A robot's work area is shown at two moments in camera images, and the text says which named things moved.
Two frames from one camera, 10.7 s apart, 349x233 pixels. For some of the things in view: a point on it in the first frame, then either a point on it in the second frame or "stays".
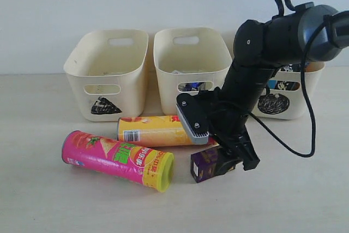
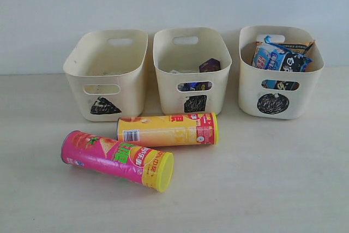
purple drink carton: x=203 y=163 to x=211 y=65
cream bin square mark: x=190 y=60 stays
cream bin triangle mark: x=107 y=66 stays
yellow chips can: x=155 y=131 stays
